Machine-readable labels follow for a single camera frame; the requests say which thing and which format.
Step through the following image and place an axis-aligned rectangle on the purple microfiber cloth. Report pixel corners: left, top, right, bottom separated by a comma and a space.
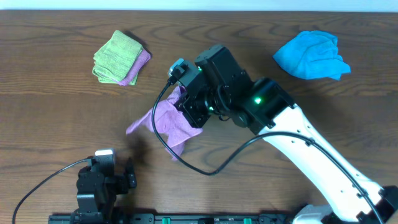
126, 85, 203, 162

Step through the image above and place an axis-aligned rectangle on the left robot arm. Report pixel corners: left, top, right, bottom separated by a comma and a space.
69, 156, 137, 224

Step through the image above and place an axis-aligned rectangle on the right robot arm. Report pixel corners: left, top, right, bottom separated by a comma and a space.
169, 45, 397, 223

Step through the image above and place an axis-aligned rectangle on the folded purple cloth in stack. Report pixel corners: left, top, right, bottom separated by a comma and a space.
118, 49, 151, 86

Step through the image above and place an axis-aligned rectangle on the folded green cloth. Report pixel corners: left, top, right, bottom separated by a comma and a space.
92, 30, 144, 86

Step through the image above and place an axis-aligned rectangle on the blue crumpled cloth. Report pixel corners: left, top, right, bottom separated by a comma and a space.
273, 30, 351, 80

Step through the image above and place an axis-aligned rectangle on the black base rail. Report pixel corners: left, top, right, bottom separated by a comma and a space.
48, 212, 299, 224

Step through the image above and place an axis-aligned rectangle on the left black cable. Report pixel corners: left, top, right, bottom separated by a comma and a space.
11, 157, 93, 224

